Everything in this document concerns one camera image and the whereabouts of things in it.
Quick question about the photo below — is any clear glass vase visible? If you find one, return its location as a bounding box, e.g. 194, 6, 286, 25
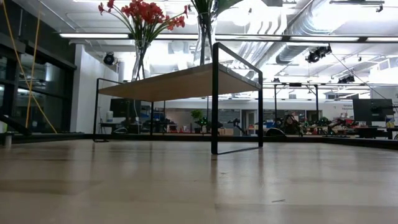
131, 40, 150, 82
193, 12, 218, 67

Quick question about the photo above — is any red artificial flower bunch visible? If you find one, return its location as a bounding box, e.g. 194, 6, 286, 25
136, 2, 189, 80
98, 0, 165, 80

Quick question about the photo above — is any blue artificial flower bunch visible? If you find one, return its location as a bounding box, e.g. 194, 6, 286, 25
190, 0, 215, 65

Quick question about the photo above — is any potted green plant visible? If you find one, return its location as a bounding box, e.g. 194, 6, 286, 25
190, 109, 208, 134

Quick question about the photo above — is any black desk monitor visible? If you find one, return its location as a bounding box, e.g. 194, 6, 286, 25
353, 98, 395, 122
109, 98, 141, 118

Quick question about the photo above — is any long ceiling light bar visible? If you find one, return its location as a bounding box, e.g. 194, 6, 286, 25
58, 32, 398, 43

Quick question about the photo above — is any black ceiling spotlight cluster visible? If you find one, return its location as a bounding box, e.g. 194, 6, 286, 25
305, 45, 333, 64
338, 74, 356, 84

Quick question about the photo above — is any black framed glass partition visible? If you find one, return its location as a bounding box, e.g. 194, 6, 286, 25
0, 0, 77, 134

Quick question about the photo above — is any wooden shelf black metal frame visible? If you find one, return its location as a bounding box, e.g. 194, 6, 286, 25
93, 42, 264, 156

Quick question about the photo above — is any black metal stand frame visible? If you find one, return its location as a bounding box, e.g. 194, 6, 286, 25
273, 82, 320, 125

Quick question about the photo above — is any black table frame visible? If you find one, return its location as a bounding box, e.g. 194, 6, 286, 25
0, 133, 398, 151

